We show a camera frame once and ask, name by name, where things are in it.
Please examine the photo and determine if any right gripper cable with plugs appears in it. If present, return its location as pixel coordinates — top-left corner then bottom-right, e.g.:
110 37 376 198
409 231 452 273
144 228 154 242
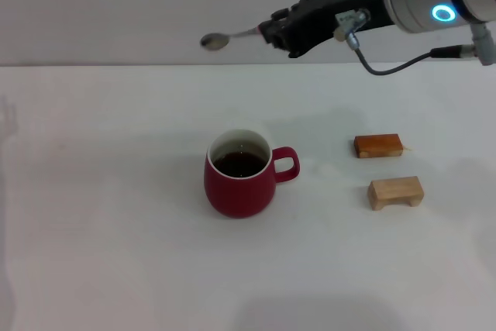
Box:
335 8 496 76

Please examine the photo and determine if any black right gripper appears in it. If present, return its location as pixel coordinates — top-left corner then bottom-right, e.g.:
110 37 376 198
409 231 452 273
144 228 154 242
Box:
258 0 394 59

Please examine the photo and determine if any light notched wooden block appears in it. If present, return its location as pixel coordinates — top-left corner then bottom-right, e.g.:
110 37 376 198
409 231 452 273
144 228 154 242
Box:
367 176 425 212

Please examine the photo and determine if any red ceramic cup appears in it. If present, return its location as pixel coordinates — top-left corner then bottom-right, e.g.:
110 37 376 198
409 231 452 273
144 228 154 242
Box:
204 128 301 219

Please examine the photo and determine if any dark orange wooden block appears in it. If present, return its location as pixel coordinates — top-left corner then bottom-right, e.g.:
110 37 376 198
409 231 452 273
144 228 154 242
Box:
353 133 405 160

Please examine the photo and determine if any pink handled metal spoon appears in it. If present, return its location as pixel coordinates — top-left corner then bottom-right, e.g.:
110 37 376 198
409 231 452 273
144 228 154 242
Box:
199 26 268 52

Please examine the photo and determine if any dark coffee liquid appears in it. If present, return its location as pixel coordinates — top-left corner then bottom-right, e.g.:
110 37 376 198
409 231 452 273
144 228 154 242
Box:
212 151 268 178

